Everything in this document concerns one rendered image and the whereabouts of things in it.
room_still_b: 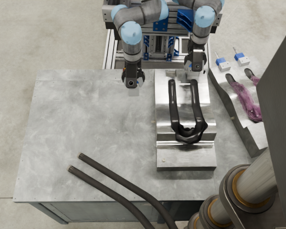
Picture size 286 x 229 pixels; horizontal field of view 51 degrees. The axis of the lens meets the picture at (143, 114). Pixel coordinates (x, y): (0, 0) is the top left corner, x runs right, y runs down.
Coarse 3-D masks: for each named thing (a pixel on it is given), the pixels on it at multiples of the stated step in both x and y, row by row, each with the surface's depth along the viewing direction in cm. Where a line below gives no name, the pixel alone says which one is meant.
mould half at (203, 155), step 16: (160, 80) 148; (176, 80) 148; (160, 96) 145; (208, 96) 145; (160, 112) 138; (192, 112) 138; (208, 112) 138; (160, 128) 131; (208, 128) 131; (160, 144) 136; (176, 144) 136; (192, 144) 136; (208, 144) 136; (160, 160) 132; (176, 160) 132; (192, 160) 132; (208, 160) 132
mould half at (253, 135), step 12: (252, 60) 159; (216, 72) 155; (228, 72) 155; (240, 72) 155; (216, 84) 154; (228, 84) 151; (252, 84) 148; (228, 96) 144; (252, 96) 144; (228, 108) 148; (240, 108) 142; (240, 120) 140; (240, 132) 142; (252, 132) 133; (264, 132) 133; (252, 144) 134; (264, 144) 130; (252, 156) 137
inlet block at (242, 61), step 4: (236, 52) 161; (236, 56) 159; (240, 56) 158; (244, 56) 158; (240, 60) 155; (244, 60) 155; (248, 60) 155; (240, 64) 156; (244, 64) 156; (248, 64) 157
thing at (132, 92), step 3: (138, 84) 139; (138, 87) 138; (129, 90) 138; (132, 90) 138; (135, 90) 138; (138, 90) 138; (129, 93) 140; (132, 93) 140; (135, 93) 140; (138, 93) 140
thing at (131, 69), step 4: (128, 64) 124; (132, 64) 124; (136, 64) 124; (128, 68) 124; (132, 68) 124; (136, 68) 124; (128, 72) 124; (132, 72) 124; (136, 72) 124; (128, 76) 124; (132, 76) 124; (136, 76) 124; (128, 80) 124; (132, 80) 124; (136, 80) 124; (128, 84) 124; (132, 84) 124; (136, 84) 124; (128, 88) 126; (132, 88) 125
